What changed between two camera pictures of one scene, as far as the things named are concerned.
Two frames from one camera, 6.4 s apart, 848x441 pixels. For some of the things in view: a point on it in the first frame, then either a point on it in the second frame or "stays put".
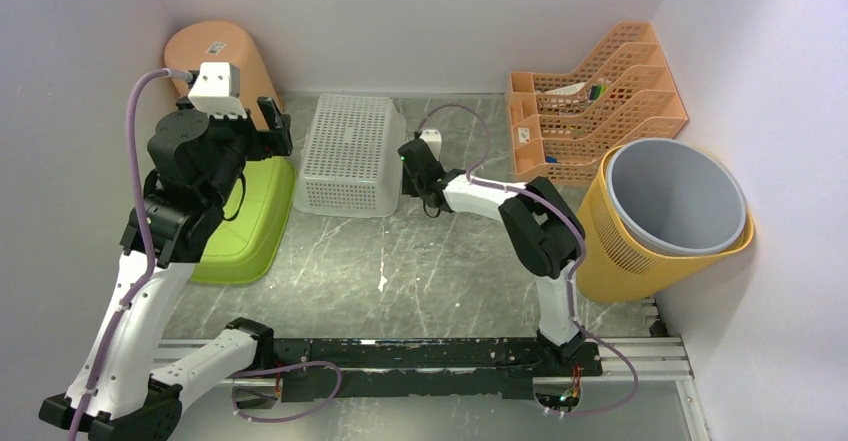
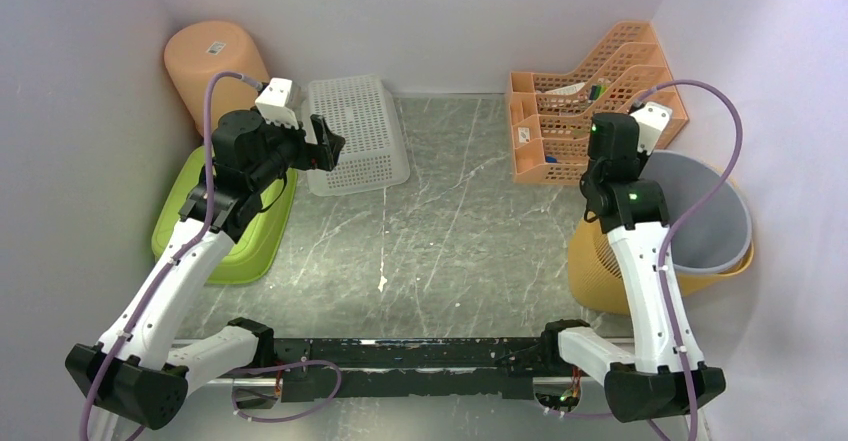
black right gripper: [408, 188] to [643, 160]
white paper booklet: [568, 90] stays put
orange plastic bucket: [217, 41] stays put
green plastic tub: [242, 249] stays put
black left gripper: [266, 143] to [330, 144]
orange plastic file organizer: [564, 126] stays put
